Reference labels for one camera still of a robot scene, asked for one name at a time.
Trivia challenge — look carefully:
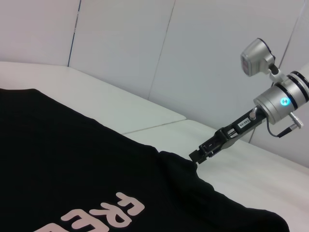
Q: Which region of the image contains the right arm cable with plug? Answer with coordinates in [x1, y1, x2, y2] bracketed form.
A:
[267, 112, 305, 139]

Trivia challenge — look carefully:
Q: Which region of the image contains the black t-shirt with FREE print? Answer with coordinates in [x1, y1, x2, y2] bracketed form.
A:
[0, 88, 290, 232]

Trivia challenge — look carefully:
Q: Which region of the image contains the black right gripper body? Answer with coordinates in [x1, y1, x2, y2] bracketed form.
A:
[220, 106, 269, 144]

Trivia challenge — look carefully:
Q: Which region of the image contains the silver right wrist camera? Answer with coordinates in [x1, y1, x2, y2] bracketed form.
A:
[240, 38, 288, 84]

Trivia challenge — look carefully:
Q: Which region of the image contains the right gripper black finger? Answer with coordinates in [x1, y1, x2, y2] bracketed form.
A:
[189, 129, 230, 162]
[196, 137, 240, 165]

